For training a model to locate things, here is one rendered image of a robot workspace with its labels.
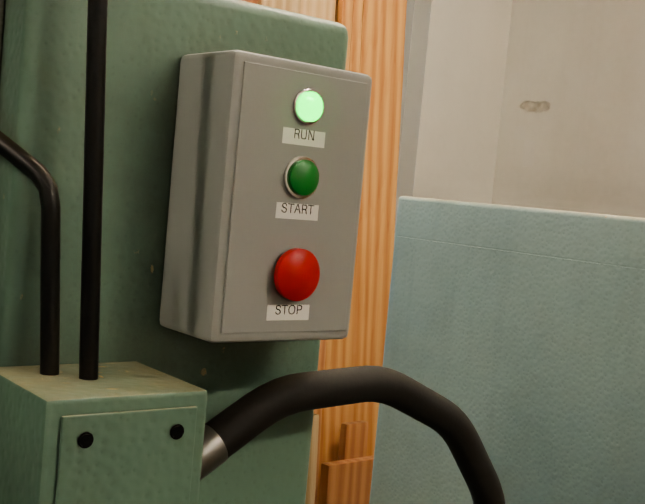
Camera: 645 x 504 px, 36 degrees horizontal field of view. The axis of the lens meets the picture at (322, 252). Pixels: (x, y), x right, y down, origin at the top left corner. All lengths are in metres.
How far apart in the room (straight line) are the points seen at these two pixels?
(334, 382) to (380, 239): 1.93
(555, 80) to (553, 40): 0.12
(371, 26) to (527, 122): 0.70
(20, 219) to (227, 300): 0.12
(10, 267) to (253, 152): 0.14
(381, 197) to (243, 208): 2.00
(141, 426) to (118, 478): 0.03
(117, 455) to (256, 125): 0.19
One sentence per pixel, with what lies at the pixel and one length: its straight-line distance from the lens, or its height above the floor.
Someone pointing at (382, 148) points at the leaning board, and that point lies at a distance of 2.54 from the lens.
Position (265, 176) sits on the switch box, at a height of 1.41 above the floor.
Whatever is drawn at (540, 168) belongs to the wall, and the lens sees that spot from 2.99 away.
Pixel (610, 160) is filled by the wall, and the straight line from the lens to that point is 2.86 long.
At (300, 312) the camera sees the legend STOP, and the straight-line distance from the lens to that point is 0.57.
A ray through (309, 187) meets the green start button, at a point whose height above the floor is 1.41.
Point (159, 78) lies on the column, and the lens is 0.59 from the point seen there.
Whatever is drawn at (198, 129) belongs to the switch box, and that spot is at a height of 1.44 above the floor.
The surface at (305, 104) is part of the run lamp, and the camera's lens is 0.56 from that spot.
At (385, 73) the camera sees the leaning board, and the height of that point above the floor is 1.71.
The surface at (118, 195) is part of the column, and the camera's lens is 0.57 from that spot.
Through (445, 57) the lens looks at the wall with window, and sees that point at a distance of 2.92.
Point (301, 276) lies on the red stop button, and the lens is 0.56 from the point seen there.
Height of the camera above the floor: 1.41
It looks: 4 degrees down
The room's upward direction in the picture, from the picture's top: 5 degrees clockwise
